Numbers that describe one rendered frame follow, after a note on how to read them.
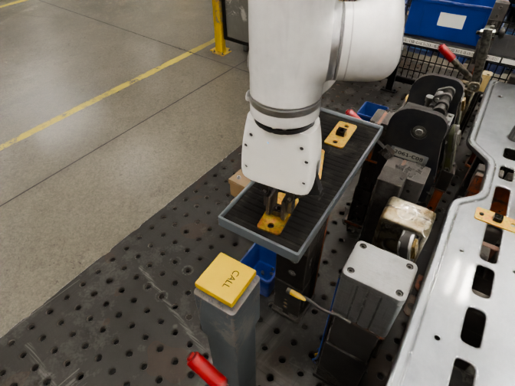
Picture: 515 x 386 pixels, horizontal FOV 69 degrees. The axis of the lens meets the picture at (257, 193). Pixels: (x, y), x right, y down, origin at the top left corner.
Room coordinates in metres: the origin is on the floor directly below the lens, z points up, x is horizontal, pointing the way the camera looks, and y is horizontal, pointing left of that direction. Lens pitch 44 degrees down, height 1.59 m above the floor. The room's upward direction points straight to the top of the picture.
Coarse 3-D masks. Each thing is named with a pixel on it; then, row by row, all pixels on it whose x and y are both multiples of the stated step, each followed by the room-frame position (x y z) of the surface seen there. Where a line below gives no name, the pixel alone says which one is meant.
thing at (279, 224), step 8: (280, 192) 0.44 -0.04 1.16; (280, 200) 0.42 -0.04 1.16; (296, 200) 0.42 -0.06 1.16; (272, 208) 0.39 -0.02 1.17; (280, 208) 0.40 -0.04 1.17; (264, 216) 0.39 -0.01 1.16; (272, 216) 0.39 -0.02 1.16; (288, 216) 0.39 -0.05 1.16; (264, 224) 0.37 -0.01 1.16; (280, 224) 0.37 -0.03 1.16; (272, 232) 0.35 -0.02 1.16; (280, 232) 0.35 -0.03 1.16
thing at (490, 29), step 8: (480, 32) 1.01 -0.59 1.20; (488, 32) 0.99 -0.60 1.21; (496, 32) 0.99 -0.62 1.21; (504, 32) 0.98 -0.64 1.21; (488, 40) 0.98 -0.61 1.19; (480, 48) 0.99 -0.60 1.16; (488, 48) 1.00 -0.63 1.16; (480, 56) 0.98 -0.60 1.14; (480, 64) 0.98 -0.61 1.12; (480, 72) 0.98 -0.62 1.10; (472, 80) 0.98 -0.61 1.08; (480, 80) 0.97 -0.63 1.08
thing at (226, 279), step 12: (216, 264) 0.30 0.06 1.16; (228, 264) 0.30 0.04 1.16; (240, 264) 0.30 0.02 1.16; (204, 276) 0.28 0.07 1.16; (216, 276) 0.28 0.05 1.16; (228, 276) 0.28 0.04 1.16; (240, 276) 0.28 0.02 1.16; (252, 276) 0.28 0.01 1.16; (204, 288) 0.26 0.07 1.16; (216, 288) 0.26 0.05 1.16; (228, 288) 0.26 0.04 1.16; (240, 288) 0.26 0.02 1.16; (228, 300) 0.24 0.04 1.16
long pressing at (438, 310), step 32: (512, 96) 1.02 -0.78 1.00; (480, 128) 0.86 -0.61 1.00; (512, 160) 0.72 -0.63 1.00; (480, 192) 0.60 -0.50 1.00; (512, 192) 0.60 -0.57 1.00; (448, 224) 0.51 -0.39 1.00; (480, 224) 0.51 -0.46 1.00; (512, 224) 0.51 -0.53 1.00; (448, 256) 0.43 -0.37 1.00; (512, 256) 0.43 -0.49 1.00; (448, 288) 0.36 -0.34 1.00; (512, 288) 0.36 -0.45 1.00; (416, 320) 0.30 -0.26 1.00; (448, 320) 0.30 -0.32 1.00; (512, 320) 0.30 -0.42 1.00; (416, 352) 0.25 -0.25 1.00; (448, 352) 0.25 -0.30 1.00; (480, 352) 0.25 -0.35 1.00; (512, 352) 0.25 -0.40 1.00; (416, 384) 0.20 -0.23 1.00; (448, 384) 0.20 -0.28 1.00; (480, 384) 0.20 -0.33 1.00; (512, 384) 0.20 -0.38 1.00
